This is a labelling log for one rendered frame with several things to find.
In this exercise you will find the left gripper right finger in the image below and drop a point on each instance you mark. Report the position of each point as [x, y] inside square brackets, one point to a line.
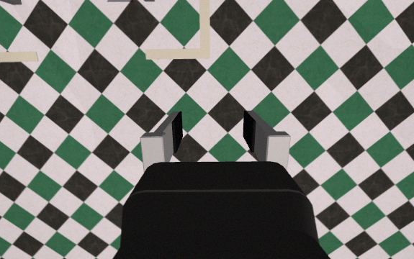
[276, 149]

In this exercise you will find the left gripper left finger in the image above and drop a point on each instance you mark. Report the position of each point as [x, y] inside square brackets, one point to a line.
[154, 151]

